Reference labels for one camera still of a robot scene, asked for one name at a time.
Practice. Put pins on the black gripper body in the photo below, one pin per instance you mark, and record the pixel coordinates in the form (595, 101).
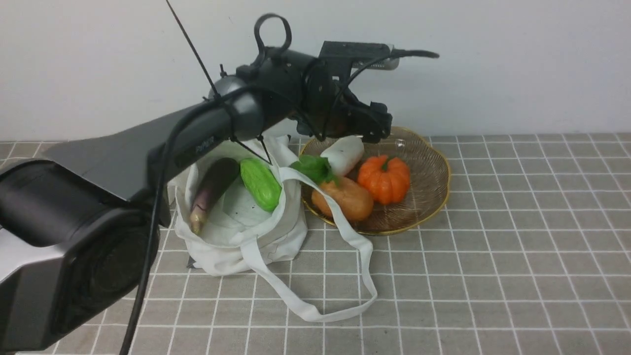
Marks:
(332, 110)

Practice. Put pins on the white radish with green leaves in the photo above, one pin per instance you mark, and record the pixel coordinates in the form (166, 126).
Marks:
(336, 161)

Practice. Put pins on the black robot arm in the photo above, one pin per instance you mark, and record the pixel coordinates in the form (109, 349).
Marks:
(80, 227)

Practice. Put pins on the white cloth tote bag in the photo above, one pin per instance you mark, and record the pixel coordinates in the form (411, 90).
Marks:
(239, 236)

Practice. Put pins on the orange pumpkin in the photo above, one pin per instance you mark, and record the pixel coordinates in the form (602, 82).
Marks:
(387, 178)

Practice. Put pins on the brown potato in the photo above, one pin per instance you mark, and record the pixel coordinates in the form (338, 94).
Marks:
(355, 202)

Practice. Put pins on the green bumpy gourd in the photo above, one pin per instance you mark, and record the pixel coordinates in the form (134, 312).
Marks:
(261, 183)

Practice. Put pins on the glass plate with gold rim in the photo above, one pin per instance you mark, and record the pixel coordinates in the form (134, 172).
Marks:
(430, 179)

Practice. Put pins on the purple eggplant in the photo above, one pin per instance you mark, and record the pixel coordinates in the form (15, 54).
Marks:
(214, 184)

